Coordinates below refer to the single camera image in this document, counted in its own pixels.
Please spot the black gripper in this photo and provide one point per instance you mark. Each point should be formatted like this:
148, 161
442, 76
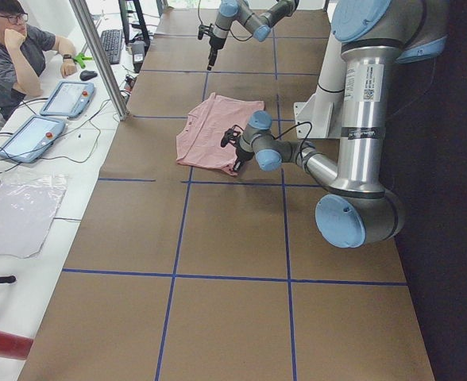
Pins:
214, 44
242, 154

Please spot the pink Snoopy t-shirt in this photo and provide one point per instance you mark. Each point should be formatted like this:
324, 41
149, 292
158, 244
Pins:
199, 143

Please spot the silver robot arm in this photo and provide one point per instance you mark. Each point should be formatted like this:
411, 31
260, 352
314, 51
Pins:
347, 116
259, 26

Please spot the black box with label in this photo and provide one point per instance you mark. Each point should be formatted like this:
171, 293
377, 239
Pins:
138, 51

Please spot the black keyboard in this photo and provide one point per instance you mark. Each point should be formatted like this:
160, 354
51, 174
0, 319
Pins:
112, 42

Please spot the black computer mouse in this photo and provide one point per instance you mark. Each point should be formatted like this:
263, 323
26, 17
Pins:
86, 75

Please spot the brown paper table cover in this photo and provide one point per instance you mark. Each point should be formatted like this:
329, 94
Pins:
182, 273

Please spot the green tool on desk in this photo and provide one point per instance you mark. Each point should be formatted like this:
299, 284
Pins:
81, 59

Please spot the upper teach pendant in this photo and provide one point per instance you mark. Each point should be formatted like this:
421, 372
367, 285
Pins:
68, 99

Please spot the teach pendant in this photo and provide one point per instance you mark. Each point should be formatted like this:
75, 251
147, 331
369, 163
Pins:
32, 139
68, 99

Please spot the lower teach pendant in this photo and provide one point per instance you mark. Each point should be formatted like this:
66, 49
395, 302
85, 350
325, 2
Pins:
32, 139

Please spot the seated person in grey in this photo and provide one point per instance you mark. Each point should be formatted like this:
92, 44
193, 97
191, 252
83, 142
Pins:
22, 61

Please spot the clear plastic bag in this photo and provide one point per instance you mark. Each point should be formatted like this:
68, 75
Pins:
28, 203

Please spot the red cylinder bottle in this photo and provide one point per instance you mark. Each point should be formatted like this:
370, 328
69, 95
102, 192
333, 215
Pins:
14, 347

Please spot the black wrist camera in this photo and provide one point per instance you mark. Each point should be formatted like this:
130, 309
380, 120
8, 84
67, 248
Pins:
205, 30
231, 136

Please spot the aluminium frame post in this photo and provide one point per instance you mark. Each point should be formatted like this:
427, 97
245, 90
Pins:
85, 21

